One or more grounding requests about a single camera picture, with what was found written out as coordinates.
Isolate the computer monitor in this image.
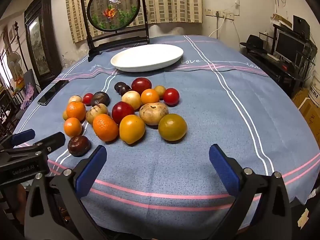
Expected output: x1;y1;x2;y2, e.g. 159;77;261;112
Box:
274;31;307;64

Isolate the round embroidered screen black stand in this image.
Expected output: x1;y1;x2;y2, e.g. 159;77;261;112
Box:
80;0;150;62

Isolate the dark brown mangosteen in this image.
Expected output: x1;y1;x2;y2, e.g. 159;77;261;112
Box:
90;91;111;107

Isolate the small yellow plum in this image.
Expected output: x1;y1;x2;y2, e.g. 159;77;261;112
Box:
153;85;167;99

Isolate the flat yellow box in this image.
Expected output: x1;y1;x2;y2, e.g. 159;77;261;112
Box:
272;14;293;28

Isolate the cardboard box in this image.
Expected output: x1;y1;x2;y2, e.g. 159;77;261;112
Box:
292;87;320;135

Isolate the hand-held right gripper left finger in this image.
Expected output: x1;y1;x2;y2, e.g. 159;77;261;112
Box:
24;145;118;240

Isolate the black speaker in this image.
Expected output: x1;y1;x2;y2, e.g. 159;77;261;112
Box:
293;15;311;39

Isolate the brown potato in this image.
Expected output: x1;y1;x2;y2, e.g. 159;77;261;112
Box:
139;102;169;126

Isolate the white standing fan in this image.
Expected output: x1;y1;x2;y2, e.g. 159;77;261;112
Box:
6;51;28;80

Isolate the small red cherry tomato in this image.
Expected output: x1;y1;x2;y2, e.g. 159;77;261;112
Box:
82;93;94;106

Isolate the dark purple plum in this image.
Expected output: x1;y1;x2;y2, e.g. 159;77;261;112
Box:
119;85;132;97
114;82;128;93

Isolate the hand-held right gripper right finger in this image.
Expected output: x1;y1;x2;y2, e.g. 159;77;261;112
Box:
209;144;300;240

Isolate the white bucket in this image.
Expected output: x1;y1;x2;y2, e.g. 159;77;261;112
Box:
307;79;320;103

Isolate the dark wooden framed picture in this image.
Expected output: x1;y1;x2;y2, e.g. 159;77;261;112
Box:
24;0;63;88

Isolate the blue striped tablecloth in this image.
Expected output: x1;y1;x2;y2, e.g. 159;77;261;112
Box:
11;34;320;233

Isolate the beige checked curtain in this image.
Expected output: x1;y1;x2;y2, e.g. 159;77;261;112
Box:
64;0;203;43

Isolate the green-yellow tomato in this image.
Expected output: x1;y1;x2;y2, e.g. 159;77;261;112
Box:
158;113;188;141

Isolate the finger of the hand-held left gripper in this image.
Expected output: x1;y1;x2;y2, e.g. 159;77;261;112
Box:
0;129;35;148
0;132;66;158

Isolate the black smartphone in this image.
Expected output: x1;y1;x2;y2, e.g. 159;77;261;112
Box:
37;80;70;106

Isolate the red plum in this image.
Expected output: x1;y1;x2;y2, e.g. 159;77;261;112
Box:
131;77;153;95
111;101;135;124

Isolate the yellow-orange persimmon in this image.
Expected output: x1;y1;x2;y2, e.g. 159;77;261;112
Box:
119;114;146;145

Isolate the white power cable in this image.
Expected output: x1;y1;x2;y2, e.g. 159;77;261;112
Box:
208;14;225;38

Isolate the black hat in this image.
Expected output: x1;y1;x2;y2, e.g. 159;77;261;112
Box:
239;35;268;53

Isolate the large dimpled mandarin orange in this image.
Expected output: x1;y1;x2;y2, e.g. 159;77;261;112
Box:
93;114;119;142

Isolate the pale yellow speckled pear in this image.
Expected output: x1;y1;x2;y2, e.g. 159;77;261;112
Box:
121;90;142;110

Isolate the black desk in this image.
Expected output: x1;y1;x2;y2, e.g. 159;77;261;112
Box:
241;47;317;98

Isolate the purple cloth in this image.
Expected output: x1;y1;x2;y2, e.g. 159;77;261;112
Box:
21;84;35;109

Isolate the wrinkled dark purple passion fruit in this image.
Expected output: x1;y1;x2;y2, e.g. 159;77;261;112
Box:
68;135;91;157

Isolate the white oval plate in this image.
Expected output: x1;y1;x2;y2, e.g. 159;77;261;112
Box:
110;44;184;73

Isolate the small smooth orange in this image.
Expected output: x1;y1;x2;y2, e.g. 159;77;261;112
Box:
141;89;160;105
63;117;83;138

